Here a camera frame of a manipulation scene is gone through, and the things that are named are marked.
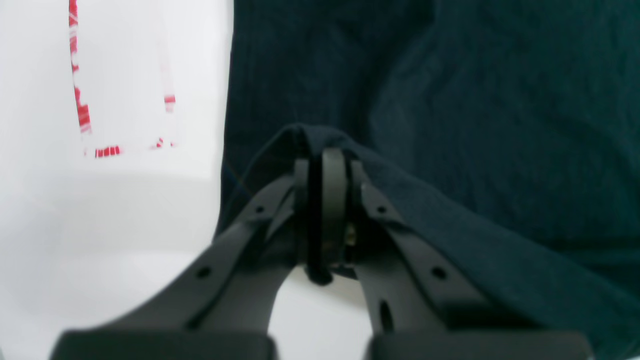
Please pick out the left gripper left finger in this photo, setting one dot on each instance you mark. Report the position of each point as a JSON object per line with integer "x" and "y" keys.
{"x": 220, "y": 307}

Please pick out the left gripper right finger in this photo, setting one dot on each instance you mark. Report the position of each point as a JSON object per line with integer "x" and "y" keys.
{"x": 421, "y": 305}

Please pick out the black t-shirt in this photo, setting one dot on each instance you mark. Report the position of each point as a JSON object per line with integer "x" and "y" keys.
{"x": 506, "y": 132}

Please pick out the red tape rectangle marking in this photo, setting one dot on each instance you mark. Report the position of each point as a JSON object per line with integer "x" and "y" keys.
{"x": 122, "y": 76}

